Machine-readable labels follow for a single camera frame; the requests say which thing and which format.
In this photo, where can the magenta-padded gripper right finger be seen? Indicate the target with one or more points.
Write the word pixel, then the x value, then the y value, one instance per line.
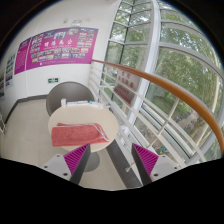
pixel 160 166

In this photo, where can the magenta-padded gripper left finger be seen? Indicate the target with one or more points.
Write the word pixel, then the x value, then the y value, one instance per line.
pixel 59 166

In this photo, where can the pink towel with white trim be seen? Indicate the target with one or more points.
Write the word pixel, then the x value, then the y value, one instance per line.
pixel 75 135

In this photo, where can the grey round table base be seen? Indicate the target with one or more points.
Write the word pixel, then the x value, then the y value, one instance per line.
pixel 92 162

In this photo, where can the small upright white box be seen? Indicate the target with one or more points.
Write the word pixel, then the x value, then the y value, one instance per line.
pixel 63 102

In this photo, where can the white stair railing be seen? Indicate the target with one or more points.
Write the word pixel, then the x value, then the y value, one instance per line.
pixel 2 124

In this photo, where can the small teal box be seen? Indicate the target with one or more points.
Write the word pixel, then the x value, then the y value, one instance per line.
pixel 91 102

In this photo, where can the large flat white box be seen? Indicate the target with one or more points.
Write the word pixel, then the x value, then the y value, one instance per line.
pixel 98 105

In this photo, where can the white railing with orange handrail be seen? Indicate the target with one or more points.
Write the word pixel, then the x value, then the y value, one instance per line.
pixel 166 87

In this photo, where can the green exit sign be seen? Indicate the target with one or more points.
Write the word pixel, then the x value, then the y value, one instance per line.
pixel 53 80

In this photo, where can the narrow magenta text poster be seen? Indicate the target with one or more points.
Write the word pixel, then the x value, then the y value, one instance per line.
pixel 21 56

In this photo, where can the large magenta photo poster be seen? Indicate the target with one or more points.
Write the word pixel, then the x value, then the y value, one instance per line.
pixel 63 46

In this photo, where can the white photo wall poster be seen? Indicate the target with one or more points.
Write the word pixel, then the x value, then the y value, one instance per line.
pixel 2 86
pixel 10 70

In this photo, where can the curved white-framed window wall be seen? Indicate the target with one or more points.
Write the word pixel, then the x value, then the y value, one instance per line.
pixel 180 63

